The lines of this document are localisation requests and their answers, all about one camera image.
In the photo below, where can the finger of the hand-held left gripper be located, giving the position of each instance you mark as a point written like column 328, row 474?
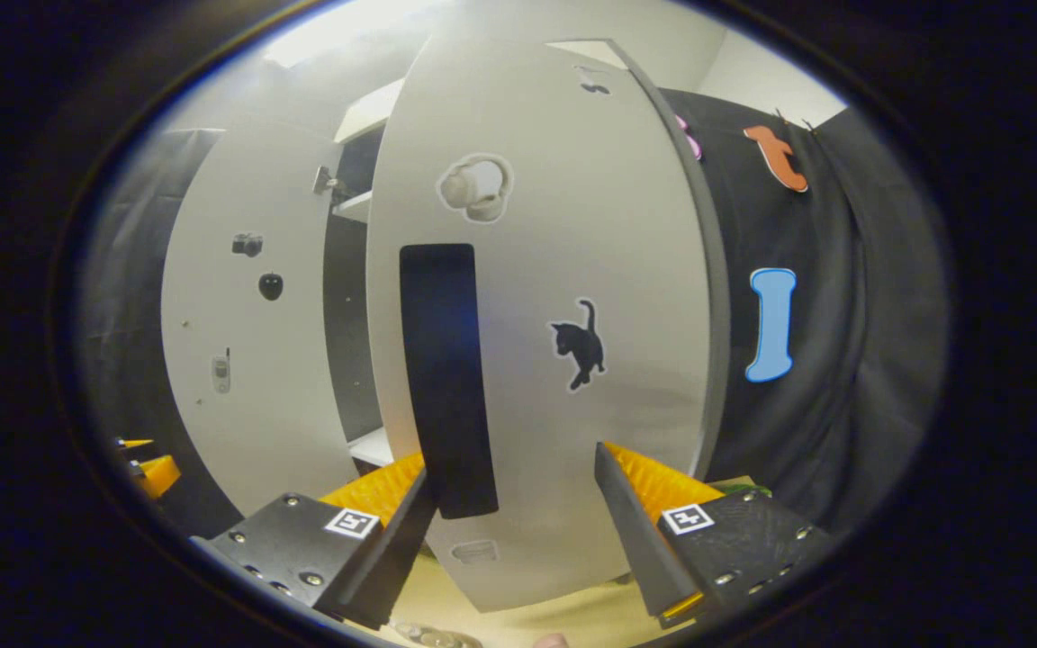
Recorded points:
column 158, row 475
column 133, row 443

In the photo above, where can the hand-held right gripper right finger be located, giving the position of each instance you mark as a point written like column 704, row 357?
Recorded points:
column 631, row 540

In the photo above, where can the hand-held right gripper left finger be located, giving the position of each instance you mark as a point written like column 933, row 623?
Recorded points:
column 392, row 558

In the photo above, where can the white door with camera sticker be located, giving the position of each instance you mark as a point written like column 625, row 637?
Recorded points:
column 275, row 387

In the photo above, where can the white door with headphone sticker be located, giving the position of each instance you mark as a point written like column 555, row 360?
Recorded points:
column 527, row 225

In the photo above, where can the white cabinet shelf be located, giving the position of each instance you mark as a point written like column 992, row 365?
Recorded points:
column 373, row 447
column 355, row 207

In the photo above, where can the white grey cabinet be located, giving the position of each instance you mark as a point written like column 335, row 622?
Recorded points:
column 347, row 315

